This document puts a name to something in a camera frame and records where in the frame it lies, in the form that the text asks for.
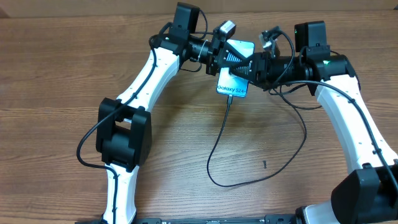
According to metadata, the Samsung Galaxy smartphone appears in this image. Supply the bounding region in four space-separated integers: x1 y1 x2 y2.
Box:
216 39 255 98

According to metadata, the black USB charging cable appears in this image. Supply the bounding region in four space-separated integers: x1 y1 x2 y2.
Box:
206 49 361 188

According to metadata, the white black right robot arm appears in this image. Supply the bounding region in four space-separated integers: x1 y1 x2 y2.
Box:
232 21 397 223

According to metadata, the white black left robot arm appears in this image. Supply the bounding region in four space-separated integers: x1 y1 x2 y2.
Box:
76 2 255 223

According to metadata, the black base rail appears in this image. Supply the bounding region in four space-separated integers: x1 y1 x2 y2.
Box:
74 213 299 224

